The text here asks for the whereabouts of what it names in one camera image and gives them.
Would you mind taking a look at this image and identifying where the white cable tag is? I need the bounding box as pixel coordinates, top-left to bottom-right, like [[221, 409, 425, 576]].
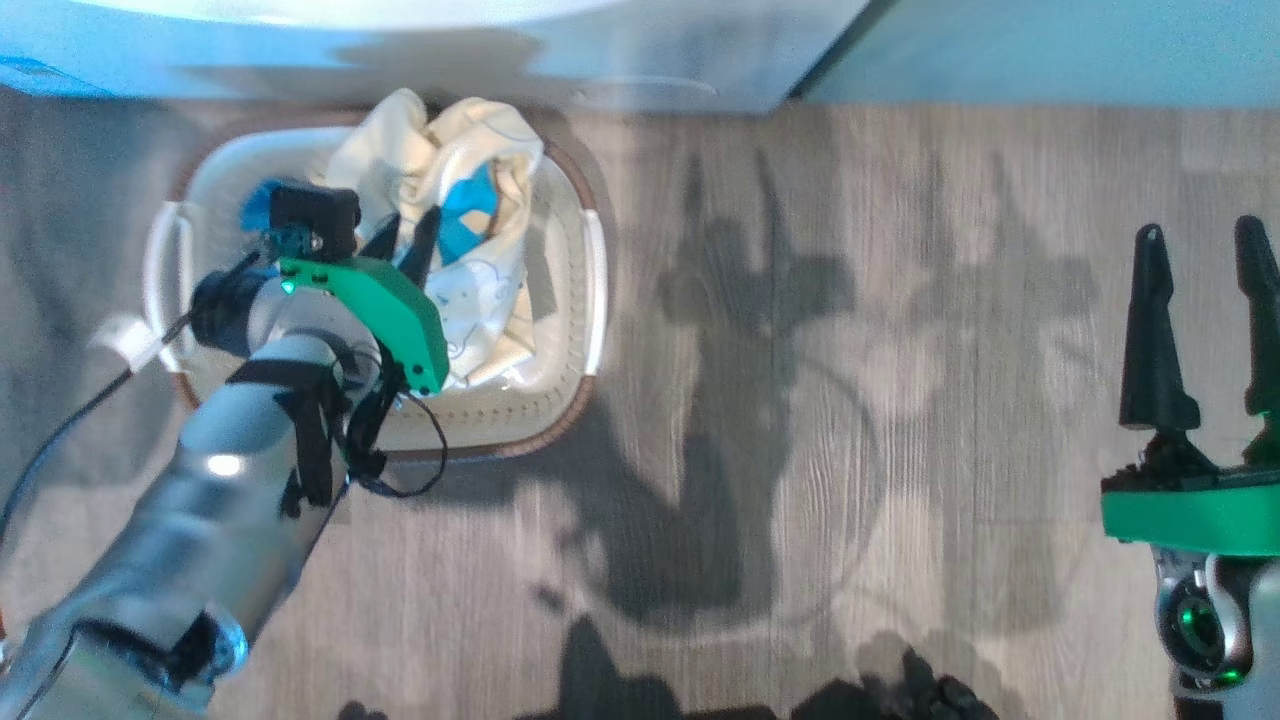
[[90, 314, 163, 373]]

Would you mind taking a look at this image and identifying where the white front-load washing machine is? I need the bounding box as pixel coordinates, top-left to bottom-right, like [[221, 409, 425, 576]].
[[0, 0, 881, 116]]

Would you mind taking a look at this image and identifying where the white perforated basket brown rim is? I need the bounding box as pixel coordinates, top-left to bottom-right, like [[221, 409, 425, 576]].
[[145, 108, 609, 461]]

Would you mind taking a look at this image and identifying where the blue energy label sticker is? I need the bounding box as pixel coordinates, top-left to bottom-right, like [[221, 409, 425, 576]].
[[0, 55, 111, 99]]

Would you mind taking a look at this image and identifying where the teal cable connector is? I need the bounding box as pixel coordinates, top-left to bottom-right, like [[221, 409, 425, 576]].
[[240, 178, 293, 233]]

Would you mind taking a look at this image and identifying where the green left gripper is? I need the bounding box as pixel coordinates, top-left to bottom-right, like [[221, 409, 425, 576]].
[[275, 205, 452, 397]]

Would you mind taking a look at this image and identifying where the cream bear print garment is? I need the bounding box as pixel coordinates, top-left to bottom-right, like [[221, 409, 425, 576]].
[[395, 97, 548, 393]]

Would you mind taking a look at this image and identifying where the thin black looped cable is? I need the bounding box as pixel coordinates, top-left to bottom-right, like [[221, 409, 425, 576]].
[[345, 385, 450, 499]]

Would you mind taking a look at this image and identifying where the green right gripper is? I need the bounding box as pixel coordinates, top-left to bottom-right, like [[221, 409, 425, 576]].
[[1100, 215, 1280, 559]]

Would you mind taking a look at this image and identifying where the wide pale green cabinet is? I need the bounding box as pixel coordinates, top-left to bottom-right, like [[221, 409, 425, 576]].
[[800, 0, 1280, 106]]

